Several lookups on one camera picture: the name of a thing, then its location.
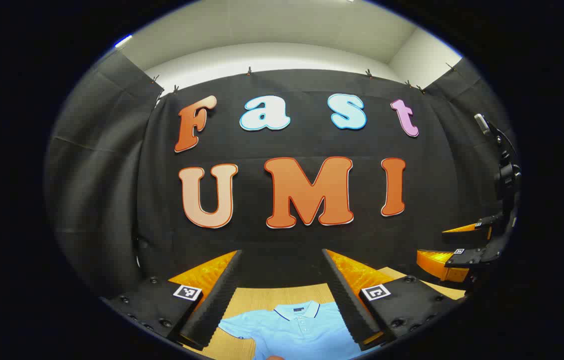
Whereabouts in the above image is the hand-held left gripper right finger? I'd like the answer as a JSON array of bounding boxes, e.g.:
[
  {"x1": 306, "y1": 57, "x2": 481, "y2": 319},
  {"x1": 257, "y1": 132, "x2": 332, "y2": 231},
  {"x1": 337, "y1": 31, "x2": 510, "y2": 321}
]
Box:
[{"x1": 321, "y1": 248, "x2": 466, "y2": 351}]

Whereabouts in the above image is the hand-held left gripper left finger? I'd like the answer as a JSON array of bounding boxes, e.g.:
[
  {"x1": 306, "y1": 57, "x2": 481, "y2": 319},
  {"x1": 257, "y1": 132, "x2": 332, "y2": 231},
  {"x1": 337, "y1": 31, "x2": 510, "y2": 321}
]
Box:
[{"x1": 99, "y1": 249, "x2": 243, "y2": 350}]

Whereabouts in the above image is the light blue T-shirt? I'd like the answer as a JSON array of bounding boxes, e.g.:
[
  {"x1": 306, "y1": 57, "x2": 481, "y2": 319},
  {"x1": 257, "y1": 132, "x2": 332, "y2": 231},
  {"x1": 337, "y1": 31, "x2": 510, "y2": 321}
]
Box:
[{"x1": 218, "y1": 300, "x2": 380, "y2": 360}]

